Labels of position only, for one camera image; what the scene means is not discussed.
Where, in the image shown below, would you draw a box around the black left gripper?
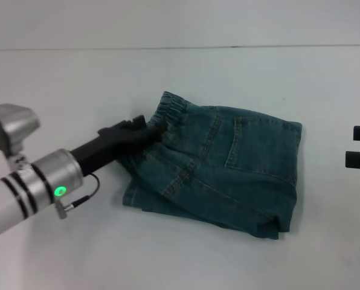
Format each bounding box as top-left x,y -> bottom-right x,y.
69,114 -> 167,177

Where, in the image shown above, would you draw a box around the black cable with silver plug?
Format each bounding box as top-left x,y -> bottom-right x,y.
56,173 -> 101,220

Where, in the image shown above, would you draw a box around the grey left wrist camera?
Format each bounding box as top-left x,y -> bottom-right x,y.
0,103 -> 41,173

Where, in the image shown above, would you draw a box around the blue denim shorts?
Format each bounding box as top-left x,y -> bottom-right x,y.
115,90 -> 304,242

